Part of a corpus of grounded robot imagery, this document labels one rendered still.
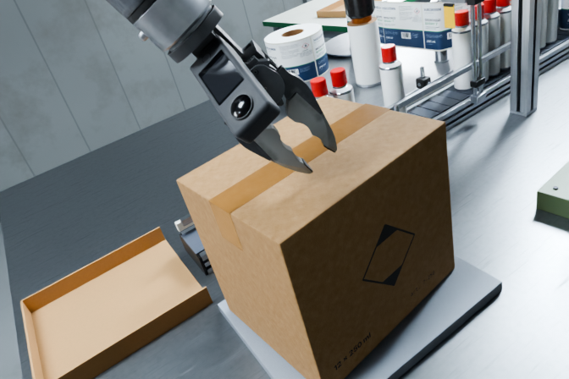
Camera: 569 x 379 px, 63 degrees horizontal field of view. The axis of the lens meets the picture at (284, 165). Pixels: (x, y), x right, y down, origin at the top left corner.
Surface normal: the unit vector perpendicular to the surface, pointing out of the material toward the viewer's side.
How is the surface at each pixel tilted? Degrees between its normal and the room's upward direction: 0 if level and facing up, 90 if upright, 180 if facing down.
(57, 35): 90
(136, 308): 0
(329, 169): 0
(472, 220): 0
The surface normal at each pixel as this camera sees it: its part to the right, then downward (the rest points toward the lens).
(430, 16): -0.77, 0.46
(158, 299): -0.22, -0.84
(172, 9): 0.29, 0.29
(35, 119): 0.62, 0.27
